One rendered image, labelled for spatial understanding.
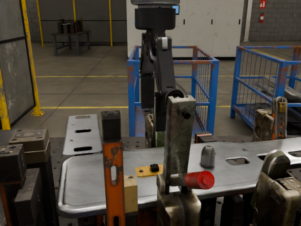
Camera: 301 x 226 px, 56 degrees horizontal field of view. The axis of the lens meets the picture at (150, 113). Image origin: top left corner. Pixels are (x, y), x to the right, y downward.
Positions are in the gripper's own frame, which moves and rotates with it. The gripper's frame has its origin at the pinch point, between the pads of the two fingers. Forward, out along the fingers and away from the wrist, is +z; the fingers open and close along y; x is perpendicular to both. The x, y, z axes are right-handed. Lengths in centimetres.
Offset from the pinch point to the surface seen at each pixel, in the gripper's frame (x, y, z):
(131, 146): -6, 74, 43
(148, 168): 1.1, 0.9, 13.3
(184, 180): 0.8, -21.0, 2.7
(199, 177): 0.8, -25.9, -0.7
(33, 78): 83, 339, 60
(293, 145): -38.9, 4.6, 13.5
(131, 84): -25, 188, 39
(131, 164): 4.6, 4.0, 13.6
